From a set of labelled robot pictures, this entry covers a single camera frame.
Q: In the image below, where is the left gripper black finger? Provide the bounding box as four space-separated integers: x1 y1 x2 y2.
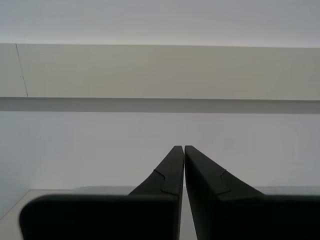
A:
18 145 186 240
184 145 320 240

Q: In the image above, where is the beige horizontal wall panel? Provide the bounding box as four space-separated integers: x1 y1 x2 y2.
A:
0 42 320 101

